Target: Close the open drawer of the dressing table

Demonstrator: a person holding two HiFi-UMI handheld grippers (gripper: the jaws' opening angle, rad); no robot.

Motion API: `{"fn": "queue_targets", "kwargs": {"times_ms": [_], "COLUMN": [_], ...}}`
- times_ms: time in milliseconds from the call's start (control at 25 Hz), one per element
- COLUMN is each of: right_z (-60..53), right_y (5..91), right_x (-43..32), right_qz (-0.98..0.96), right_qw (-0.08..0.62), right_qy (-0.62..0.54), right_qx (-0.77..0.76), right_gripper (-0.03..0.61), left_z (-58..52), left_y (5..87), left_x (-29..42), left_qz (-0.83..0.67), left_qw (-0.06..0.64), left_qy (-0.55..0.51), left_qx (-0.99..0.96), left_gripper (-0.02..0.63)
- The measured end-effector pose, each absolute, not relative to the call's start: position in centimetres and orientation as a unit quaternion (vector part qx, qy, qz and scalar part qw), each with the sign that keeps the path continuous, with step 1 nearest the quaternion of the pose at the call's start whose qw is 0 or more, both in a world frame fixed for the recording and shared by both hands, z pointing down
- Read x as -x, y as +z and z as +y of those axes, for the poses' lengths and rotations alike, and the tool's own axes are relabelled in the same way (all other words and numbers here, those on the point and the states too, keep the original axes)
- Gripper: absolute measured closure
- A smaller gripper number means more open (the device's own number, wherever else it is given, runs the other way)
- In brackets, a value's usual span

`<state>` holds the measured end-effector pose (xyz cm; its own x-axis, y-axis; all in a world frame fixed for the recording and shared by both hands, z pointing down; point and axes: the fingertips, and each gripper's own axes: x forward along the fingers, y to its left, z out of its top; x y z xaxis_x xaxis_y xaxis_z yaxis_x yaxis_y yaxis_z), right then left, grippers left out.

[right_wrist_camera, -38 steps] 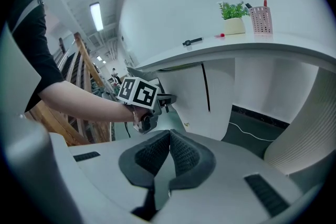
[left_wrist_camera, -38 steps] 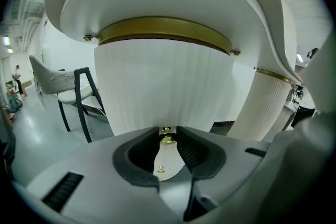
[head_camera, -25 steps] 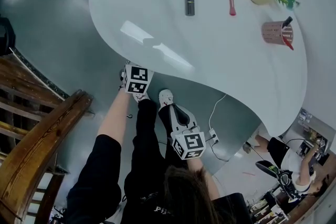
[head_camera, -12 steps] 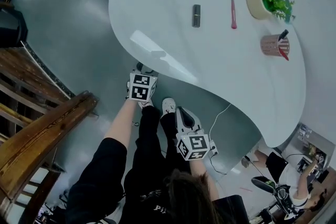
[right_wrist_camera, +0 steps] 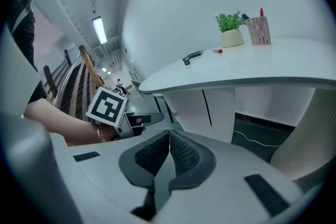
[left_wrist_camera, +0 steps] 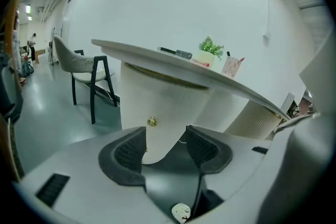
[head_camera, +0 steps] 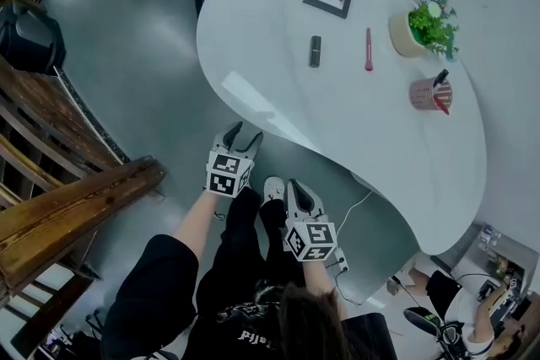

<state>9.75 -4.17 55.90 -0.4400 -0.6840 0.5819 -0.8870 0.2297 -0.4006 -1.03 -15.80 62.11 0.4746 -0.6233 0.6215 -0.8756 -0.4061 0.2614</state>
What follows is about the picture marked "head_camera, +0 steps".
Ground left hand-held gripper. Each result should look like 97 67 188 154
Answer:
205 121 264 198

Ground pink perforated pen holder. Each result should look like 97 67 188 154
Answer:
408 76 453 113

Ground person's left forearm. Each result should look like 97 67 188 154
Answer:
171 185 227 252

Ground white dressing table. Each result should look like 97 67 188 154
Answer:
196 0 489 256

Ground black cable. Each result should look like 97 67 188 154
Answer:
332 265 365 307

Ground white power strip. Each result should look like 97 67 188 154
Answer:
332 247 351 273

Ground black bin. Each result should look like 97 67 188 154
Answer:
0 10 68 76

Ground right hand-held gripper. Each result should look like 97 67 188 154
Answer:
283 178 338 263

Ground person's right forearm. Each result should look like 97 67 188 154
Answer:
300 256 341 309

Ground black lipstick tube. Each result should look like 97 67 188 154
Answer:
309 35 323 69

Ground white cable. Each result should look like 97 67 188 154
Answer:
335 189 376 237

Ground person's white shoe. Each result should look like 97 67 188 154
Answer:
262 175 286 203

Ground green plant in beige pot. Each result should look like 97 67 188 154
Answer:
388 0 461 61

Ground person's black trousers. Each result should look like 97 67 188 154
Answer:
196 185 305 309

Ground cluttered work desk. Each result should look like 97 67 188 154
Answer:
455 223 540 334

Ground person's black top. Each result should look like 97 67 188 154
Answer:
100 234 397 360

